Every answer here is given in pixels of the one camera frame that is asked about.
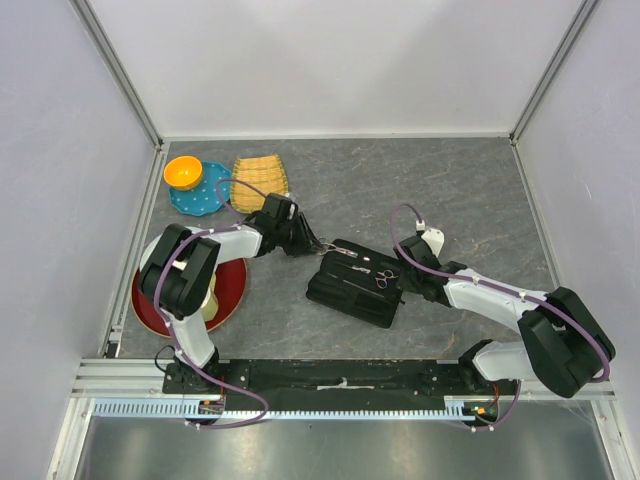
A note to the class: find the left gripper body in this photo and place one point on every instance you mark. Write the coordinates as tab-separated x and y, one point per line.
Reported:
292	235

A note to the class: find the black zip tool case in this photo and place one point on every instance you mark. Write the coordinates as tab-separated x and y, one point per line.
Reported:
337	286

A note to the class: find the silver scissors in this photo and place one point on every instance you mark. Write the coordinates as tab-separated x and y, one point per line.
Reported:
382	278
330	247

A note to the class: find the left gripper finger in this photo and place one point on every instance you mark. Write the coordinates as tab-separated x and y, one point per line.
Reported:
314	248
307	232

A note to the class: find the white paper plate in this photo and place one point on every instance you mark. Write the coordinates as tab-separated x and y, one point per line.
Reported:
146	253

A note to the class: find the orange bowl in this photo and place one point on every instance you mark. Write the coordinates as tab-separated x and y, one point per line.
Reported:
183	173

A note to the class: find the aluminium frame post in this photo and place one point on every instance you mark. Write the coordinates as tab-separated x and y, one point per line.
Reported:
563	50
108	54

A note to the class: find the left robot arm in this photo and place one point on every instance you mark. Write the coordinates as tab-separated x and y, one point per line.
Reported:
177	267

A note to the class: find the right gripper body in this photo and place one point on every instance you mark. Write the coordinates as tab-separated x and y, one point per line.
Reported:
406	281

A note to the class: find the yellow-green cup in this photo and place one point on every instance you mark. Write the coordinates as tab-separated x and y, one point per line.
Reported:
210	305

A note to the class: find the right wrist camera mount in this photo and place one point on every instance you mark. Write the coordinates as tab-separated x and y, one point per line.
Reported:
433	237

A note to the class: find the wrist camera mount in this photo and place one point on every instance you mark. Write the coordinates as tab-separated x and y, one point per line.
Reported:
292	209
433	237

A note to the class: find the blue dotted plate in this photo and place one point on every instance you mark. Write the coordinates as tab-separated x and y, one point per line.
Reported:
203	199

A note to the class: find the red round tray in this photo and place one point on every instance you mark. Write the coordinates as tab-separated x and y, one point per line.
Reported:
228	286

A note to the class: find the right aluminium frame post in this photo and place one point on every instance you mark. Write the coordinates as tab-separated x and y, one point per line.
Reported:
563	50

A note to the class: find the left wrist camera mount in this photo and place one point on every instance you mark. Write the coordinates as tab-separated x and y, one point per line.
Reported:
292	209

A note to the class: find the white cable duct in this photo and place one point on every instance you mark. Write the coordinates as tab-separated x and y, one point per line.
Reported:
196	410

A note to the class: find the woven bamboo basket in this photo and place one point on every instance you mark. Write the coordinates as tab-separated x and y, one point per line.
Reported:
265	173

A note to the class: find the left aluminium frame post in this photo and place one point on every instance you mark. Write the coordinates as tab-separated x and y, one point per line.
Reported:
108	54

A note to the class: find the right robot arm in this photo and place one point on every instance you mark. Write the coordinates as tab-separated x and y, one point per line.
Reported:
561	343

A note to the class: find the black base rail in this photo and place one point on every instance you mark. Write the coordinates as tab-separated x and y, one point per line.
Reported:
338	386

